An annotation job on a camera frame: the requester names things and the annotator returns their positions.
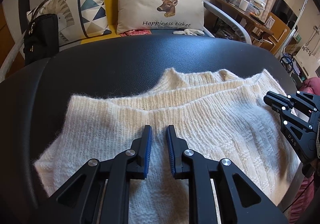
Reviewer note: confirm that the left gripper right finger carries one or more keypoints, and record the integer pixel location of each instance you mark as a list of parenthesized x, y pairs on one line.
[(218, 190)]

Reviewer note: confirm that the triangle pattern cushion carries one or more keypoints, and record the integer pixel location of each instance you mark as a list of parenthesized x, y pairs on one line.
[(77, 19)]

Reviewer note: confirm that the black remote control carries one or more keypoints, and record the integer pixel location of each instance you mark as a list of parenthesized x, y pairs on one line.
[(257, 19)]

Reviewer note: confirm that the deer print cushion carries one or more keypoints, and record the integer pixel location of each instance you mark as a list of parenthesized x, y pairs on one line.
[(160, 14)]

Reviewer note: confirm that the wooden folding chair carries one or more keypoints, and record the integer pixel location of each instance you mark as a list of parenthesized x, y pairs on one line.
[(272, 42)]

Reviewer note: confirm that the cream knitted sweater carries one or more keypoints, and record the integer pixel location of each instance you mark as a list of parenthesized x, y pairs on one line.
[(220, 115)]

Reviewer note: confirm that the black television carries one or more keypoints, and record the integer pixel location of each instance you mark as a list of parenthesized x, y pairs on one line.
[(282, 10)]

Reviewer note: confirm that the pink bed quilt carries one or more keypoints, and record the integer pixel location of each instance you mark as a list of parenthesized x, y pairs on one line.
[(306, 190)]

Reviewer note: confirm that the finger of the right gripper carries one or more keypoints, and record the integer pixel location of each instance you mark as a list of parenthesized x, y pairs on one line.
[(278, 104), (277, 95)]

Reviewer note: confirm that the white mug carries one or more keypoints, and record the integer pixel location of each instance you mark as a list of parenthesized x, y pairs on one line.
[(243, 5)]

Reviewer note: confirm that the wooden side table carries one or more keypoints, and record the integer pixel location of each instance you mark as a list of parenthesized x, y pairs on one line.
[(239, 14)]

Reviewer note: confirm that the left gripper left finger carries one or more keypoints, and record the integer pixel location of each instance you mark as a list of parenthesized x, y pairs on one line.
[(98, 192)]

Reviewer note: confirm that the black handbag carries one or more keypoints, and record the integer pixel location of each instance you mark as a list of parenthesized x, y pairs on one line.
[(41, 39)]

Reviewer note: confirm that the pink cloth on sofa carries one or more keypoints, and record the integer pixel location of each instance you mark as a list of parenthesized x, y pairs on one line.
[(136, 32)]

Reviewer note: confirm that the white glove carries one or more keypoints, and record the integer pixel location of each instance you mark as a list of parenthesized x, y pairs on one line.
[(191, 32)]

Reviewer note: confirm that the blue toy ride-on car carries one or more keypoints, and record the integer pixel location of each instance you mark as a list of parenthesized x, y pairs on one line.
[(287, 62)]

